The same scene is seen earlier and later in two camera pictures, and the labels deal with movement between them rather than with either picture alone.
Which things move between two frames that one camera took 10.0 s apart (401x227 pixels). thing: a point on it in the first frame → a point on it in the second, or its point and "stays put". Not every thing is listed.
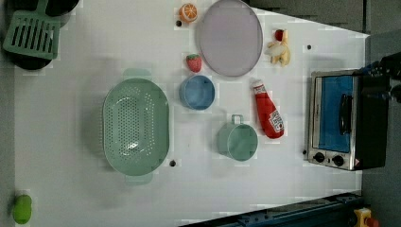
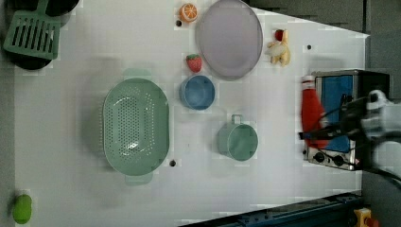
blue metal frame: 331,211 stays put
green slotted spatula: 33,32 stays put
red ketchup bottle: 270,116 → 311,113
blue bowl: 197,92 stays put
